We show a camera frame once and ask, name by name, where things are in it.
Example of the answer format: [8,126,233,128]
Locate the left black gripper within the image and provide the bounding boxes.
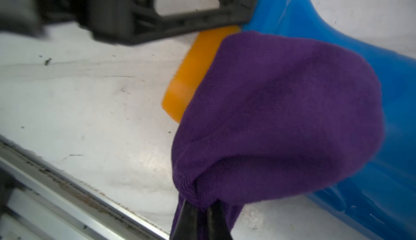
[1,0,156,42]

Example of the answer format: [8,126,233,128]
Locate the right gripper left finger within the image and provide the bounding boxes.
[170,200,198,240]

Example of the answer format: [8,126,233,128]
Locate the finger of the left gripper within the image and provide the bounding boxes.
[128,0,257,45]

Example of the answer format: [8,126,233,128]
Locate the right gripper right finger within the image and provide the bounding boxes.
[206,201,232,240]

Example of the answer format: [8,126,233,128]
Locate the purple cloth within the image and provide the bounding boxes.
[171,31,385,240]

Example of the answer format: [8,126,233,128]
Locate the blue rubber boot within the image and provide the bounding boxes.
[171,0,416,240]

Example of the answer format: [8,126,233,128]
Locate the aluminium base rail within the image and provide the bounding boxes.
[1,138,169,240]

